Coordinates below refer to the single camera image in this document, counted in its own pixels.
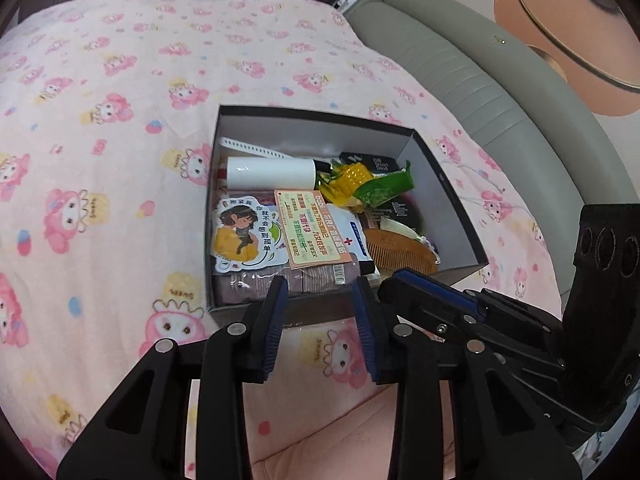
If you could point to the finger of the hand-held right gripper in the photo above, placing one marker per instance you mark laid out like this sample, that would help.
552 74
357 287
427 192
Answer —
435 292
520 317

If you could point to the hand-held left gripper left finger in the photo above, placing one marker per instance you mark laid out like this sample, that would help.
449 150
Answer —
275 322

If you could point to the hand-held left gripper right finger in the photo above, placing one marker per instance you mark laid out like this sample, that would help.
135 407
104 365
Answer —
365 327

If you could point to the black cardboard box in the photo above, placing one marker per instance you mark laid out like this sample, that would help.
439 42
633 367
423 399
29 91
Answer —
310 125

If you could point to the wooden comb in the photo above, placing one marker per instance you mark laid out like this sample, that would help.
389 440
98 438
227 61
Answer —
400 252

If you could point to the brown packet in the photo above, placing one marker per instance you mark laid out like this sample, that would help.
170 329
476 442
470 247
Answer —
320 284

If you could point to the dark printed packet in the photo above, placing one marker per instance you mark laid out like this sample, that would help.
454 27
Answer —
402 211

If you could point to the white packet with red cross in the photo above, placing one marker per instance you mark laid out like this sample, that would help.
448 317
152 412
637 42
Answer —
358 236

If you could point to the cartoon figure sticker card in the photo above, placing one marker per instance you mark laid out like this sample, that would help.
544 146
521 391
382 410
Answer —
240 235

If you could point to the orange label card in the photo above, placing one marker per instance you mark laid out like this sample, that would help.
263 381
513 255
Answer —
310 230

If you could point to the plain pink cloth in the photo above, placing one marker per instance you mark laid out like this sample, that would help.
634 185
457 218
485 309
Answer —
325 435

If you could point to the green snack packet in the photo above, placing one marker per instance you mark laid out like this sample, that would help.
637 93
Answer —
386 188

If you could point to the small black packet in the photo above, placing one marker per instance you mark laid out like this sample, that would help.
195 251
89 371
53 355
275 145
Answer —
375 162

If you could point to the yellow snack packet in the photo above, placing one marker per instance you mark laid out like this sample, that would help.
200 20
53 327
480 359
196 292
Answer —
345 181

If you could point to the white cylinder bottle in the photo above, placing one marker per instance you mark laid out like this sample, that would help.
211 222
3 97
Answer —
270 173

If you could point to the grey padded headboard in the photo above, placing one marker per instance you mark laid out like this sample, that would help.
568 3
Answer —
500 85

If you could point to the pink printed blanket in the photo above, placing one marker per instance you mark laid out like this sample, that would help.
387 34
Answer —
125 160

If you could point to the round peach table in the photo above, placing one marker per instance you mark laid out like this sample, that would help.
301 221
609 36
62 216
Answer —
550 25

